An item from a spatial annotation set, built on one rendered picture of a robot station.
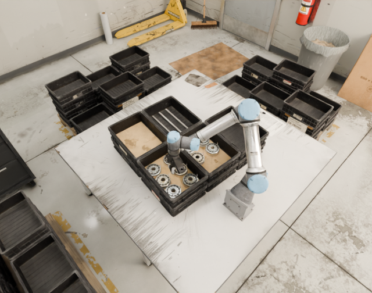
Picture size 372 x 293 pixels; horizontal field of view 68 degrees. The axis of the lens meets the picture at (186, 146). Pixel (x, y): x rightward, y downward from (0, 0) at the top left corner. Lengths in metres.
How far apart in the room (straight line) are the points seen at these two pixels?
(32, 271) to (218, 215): 1.34
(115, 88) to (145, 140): 1.22
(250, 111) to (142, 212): 0.96
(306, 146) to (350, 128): 1.54
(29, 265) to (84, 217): 0.68
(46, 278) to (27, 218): 0.46
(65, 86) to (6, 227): 1.66
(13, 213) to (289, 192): 2.03
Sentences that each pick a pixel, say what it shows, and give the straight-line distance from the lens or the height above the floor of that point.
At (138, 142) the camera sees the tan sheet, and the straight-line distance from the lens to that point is 2.09.
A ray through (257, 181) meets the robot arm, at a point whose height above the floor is 1.09.
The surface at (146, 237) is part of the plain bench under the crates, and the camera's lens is 1.82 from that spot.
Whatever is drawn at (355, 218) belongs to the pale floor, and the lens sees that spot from 3.08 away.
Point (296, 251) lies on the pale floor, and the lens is 2.70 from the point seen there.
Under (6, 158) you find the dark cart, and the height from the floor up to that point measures 0.50.
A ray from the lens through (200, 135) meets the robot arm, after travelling 1.71.
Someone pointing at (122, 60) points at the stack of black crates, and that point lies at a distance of 3.64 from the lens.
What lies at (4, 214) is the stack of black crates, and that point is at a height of 0.49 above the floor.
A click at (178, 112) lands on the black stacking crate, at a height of 0.83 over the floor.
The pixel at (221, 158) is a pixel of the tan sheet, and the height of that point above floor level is 0.83.
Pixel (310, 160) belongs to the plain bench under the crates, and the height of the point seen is 0.70.
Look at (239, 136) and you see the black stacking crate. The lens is 2.14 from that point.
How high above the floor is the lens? 2.37
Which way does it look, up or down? 49 degrees down
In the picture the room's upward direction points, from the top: straight up
